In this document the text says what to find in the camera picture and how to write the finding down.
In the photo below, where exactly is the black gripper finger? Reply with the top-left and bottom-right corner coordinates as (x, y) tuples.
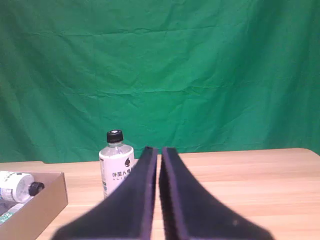
(159, 146), (276, 240)
(51, 146), (159, 240)

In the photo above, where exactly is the white bottle with droplet logo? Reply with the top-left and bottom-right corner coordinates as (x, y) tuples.
(98, 129), (136, 200)

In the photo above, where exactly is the brown cardboard monitor box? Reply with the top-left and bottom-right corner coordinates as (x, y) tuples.
(0, 171), (69, 240)

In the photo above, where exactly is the white bottle with green logo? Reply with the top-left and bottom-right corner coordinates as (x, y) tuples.
(0, 170), (46, 203)

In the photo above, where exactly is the green backdrop cloth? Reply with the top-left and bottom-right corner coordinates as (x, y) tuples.
(0, 0), (320, 165)

